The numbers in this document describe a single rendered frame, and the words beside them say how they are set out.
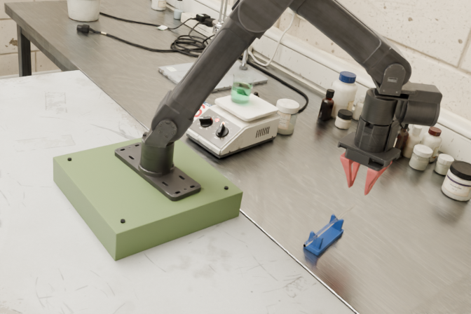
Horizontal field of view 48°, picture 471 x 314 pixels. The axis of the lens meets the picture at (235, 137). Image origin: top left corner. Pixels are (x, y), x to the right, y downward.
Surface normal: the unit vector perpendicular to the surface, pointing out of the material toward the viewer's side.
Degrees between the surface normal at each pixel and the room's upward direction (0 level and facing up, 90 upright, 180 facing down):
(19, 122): 0
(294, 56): 90
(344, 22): 87
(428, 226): 0
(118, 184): 1
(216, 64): 91
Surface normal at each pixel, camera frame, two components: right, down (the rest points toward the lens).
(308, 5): 0.10, 0.61
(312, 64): -0.78, 0.19
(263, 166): 0.14, -0.87
